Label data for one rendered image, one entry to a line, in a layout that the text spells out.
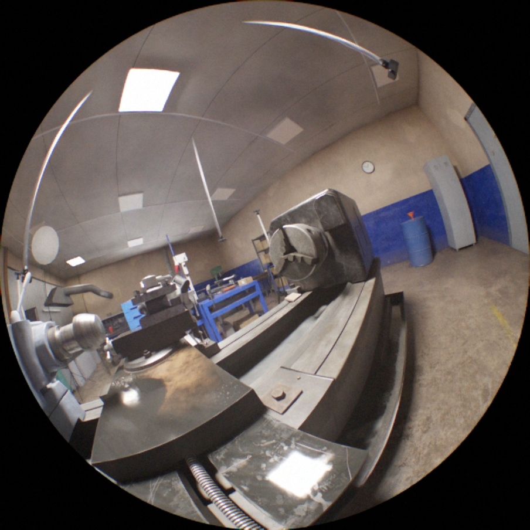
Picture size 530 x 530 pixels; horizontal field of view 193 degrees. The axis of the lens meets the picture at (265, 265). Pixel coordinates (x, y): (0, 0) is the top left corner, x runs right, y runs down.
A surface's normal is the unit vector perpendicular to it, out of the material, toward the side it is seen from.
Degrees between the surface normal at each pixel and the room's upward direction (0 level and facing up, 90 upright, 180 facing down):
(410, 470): 0
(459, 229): 90
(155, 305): 90
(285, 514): 0
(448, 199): 90
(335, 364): 0
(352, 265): 90
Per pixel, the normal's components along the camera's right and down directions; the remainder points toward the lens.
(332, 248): -0.68, 0.26
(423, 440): -0.35, -0.94
